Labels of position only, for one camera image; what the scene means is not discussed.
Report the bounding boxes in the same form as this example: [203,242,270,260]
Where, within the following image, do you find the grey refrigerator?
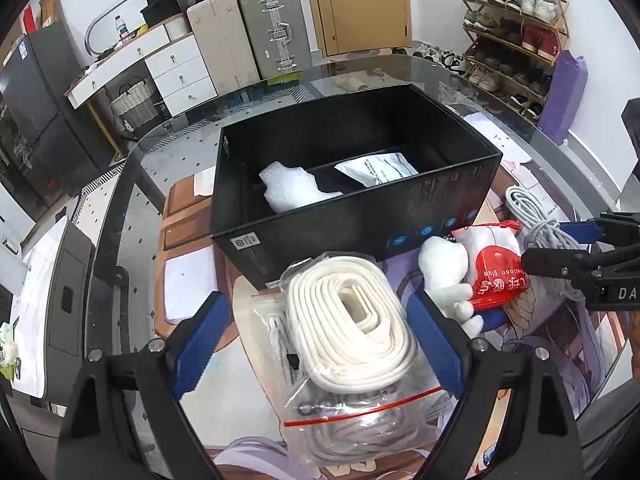
[0,22,113,206]

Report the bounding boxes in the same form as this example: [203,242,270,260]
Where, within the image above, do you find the rows of shoes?
[452,0,566,121]

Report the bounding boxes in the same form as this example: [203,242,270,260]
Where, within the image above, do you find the wooden door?
[302,0,413,56]

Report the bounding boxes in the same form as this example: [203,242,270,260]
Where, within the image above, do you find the white printed paper packet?
[334,151,420,187]

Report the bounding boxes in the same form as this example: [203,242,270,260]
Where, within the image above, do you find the grey sideboard with marble top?
[10,217,96,401]

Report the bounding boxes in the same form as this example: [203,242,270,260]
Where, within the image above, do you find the brown cardboard box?
[39,0,63,28]

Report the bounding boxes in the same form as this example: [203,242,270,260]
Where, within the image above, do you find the beige suitcase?
[186,0,261,96]

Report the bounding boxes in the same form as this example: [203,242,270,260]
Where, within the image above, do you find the white flowers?
[0,322,21,378]

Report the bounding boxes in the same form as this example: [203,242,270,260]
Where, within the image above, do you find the silver suitcase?
[239,0,313,80]

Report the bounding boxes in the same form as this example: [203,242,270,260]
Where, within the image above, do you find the black bag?
[140,0,188,26]

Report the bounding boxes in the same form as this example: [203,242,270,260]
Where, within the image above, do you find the clear bag of white strap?
[250,252,453,466]

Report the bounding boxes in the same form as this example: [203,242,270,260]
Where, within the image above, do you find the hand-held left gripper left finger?
[55,290,233,480]

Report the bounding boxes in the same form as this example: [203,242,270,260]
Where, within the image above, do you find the glass table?
[82,52,640,480]

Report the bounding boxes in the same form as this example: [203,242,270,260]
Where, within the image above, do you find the white plush toy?
[418,235,485,336]

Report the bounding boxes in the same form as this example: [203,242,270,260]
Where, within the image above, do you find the printed desk mat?
[152,105,636,480]

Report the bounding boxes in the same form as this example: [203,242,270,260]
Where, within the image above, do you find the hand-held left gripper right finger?
[405,290,586,480]

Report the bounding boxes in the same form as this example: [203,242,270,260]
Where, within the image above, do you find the wooden shoe rack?
[452,0,571,126]

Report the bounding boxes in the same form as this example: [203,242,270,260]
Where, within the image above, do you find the red and white packet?
[450,219,531,311]

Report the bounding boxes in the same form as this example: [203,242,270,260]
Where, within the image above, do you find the white drawer desk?
[65,22,218,118]

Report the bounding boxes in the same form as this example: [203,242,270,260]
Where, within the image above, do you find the black cardboard box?
[210,84,503,291]

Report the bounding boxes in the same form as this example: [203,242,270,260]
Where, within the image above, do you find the black white striped rug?
[225,85,321,116]

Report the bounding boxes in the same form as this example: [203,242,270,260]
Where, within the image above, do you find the pile of slippers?
[390,40,471,73]

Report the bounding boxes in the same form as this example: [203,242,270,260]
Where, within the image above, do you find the white foam piece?
[259,161,346,213]

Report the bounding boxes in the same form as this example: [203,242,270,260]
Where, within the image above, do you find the purple bag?
[542,50,588,146]

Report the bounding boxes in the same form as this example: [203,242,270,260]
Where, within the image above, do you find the woven basket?
[110,79,161,131]

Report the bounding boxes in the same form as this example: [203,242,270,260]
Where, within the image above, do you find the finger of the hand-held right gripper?
[521,245,603,287]
[559,211,640,250]

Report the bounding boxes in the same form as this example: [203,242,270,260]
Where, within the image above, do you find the grey cable bundle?
[505,185,588,301]

